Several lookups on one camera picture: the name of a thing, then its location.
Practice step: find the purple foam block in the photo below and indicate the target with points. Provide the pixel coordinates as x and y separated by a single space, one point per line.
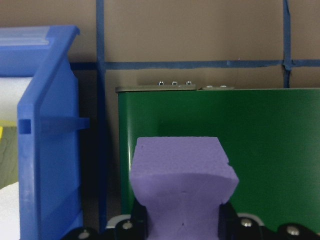
182 180

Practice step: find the yellow foam block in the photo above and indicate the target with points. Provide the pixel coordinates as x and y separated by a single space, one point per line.
8 155

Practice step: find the green belt conveyor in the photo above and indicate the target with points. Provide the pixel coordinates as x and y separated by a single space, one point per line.
270 150

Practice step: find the blue plastic storage bin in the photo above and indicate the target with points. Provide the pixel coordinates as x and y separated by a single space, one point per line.
55 162

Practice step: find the white foam pad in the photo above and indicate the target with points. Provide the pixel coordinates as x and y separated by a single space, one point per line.
10 100

